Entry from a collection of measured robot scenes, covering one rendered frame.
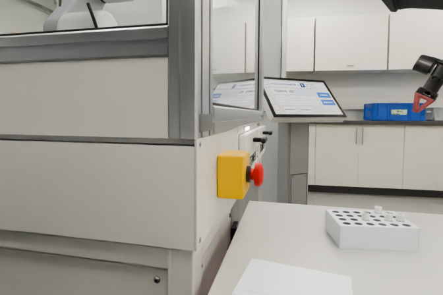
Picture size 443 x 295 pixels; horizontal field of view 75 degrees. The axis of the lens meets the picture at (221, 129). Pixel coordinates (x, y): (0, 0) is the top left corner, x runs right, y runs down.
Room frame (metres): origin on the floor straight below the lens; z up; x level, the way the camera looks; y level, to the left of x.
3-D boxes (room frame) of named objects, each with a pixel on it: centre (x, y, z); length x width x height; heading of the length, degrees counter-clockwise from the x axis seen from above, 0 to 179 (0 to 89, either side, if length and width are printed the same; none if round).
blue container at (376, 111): (3.72, -2.18, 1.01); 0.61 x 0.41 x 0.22; 80
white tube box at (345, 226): (0.50, -0.26, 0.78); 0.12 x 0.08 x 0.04; 86
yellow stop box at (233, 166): (0.50, -0.03, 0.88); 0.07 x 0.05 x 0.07; 167
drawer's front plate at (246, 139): (0.82, -0.08, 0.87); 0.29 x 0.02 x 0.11; 167
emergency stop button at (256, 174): (0.49, -0.06, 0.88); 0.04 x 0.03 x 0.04; 167
